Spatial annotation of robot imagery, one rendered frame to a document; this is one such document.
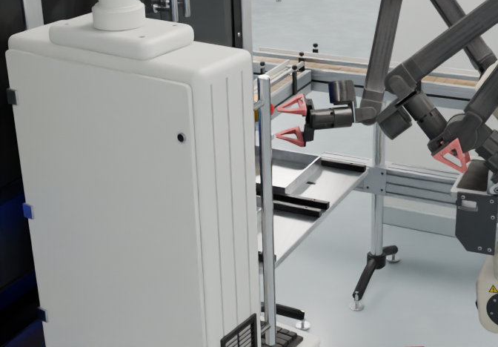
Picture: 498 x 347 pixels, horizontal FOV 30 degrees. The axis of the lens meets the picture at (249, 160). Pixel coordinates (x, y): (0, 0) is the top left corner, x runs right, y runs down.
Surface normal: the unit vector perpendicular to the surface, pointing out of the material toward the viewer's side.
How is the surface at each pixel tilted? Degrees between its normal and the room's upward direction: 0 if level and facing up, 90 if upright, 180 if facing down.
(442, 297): 0
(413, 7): 90
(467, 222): 90
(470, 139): 81
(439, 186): 90
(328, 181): 0
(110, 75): 90
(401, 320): 0
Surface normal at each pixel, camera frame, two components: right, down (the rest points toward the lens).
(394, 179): -0.47, 0.36
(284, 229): -0.04, -0.92
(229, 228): 0.81, 0.20
